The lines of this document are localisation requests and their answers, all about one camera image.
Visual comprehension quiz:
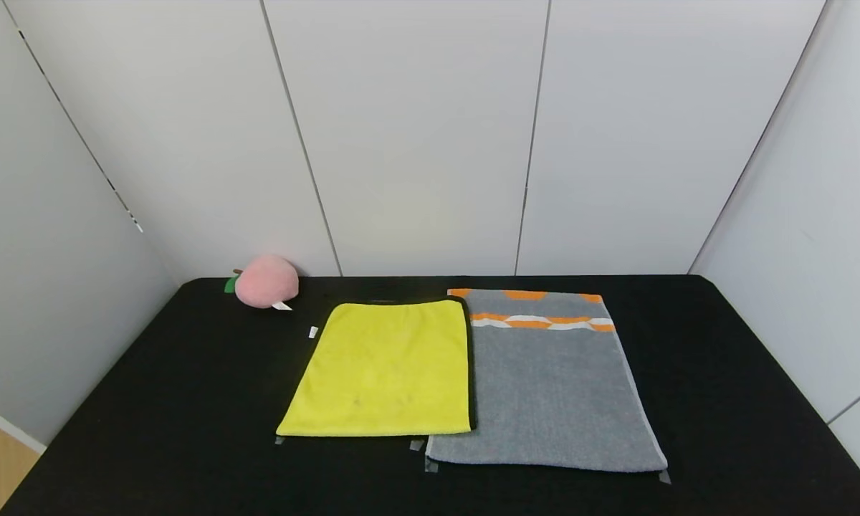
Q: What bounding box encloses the yellow towel with black trim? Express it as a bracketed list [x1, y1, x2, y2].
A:
[276, 297, 477, 438]

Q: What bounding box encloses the grey towel with orange stripes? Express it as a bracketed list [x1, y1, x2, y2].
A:
[425, 288, 669, 474]

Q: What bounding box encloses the pink plush peach toy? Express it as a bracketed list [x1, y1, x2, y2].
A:
[224, 254, 300, 312]

